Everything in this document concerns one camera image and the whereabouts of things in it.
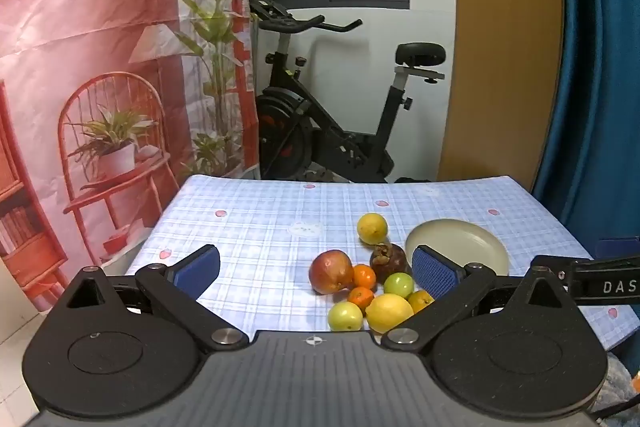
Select yellow-orange tangerine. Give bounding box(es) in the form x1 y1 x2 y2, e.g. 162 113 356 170
407 290 435 314

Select dark purple mangosteen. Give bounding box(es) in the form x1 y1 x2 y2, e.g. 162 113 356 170
369 243 408 285

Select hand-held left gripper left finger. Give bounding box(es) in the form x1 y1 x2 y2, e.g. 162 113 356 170
47 244 249 354

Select grey patterned cloth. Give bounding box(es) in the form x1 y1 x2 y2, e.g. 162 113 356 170
597 349 640 418

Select yellow-green jujube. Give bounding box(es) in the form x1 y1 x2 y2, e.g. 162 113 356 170
327 301 364 333

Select green jujube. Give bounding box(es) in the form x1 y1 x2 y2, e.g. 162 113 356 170
384 273 414 299

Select brown wooden board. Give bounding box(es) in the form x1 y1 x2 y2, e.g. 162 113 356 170
439 0 563 182

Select small orange tangerine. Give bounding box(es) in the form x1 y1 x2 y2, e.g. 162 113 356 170
347 287 376 313
352 264 377 290

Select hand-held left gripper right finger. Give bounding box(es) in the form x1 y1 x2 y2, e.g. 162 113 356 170
382 244 583 350

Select red apple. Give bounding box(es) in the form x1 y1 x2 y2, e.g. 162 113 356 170
308 249 356 295

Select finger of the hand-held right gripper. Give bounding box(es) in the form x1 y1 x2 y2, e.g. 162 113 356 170
530 255 640 307
596 237 640 260

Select dark blue curtain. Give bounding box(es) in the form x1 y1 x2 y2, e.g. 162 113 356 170
532 0 640 258

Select beige round plate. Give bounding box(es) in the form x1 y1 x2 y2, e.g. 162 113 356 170
405 219 510 278

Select black exercise bike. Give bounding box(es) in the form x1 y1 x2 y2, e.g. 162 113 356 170
247 0 447 184

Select red printed backdrop cloth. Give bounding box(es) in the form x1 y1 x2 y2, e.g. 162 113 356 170
0 0 261 313

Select blue checked tablecloth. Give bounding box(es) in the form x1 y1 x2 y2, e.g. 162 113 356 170
122 174 640 353

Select yellow lemon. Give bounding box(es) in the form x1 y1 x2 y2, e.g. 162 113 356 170
357 213 389 245
365 293 416 334

